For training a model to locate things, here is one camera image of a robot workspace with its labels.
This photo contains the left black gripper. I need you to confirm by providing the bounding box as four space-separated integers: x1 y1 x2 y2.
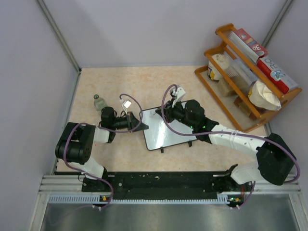
111 111 148 132

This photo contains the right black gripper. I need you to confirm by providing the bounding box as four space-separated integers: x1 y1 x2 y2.
156 98 196 129

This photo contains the black framed whiteboard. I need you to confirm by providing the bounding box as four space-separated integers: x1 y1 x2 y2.
142 107 197 153

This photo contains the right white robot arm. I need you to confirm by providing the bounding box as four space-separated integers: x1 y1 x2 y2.
155 100 296 191

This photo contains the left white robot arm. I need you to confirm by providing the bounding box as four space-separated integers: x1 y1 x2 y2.
55 106 149 191

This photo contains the clear plastic bottle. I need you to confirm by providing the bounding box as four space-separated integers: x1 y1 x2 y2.
93 94 108 112

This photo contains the white yellow jar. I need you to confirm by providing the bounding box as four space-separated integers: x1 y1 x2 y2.
208 53 230 81

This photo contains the beige block on shelf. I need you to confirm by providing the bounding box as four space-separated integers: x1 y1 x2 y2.
218 78 236 97

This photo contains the orange wooden shelf rack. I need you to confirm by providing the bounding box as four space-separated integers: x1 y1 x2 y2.
195 24 302 132

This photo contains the clear plastic container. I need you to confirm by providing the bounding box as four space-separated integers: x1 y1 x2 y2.
226 59 258 95

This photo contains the cream cloth bundle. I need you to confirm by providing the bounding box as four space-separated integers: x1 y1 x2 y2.
248 80 282 111

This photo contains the red box top shelf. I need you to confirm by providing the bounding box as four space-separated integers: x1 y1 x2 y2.
229 28 268 64

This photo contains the red white box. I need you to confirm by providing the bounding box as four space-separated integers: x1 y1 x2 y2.
257 56 298 94

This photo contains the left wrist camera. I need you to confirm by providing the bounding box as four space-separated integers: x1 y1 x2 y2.
121 99 132 115

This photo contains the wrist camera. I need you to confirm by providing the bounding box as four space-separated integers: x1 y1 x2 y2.
121 99 132 115
169 86 186 107

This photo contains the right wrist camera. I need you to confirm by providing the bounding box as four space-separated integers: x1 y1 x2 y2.
169 86 186 107

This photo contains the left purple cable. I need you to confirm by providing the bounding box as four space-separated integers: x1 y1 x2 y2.
64 93 144 210

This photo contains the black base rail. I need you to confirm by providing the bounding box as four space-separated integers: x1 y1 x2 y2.
82 171 252 200

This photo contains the aluminium frame rail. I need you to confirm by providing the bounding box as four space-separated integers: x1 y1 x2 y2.
38 175 84 193

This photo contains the grey slotted cable duct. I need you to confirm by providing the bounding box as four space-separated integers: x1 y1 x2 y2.
48 194 241 205

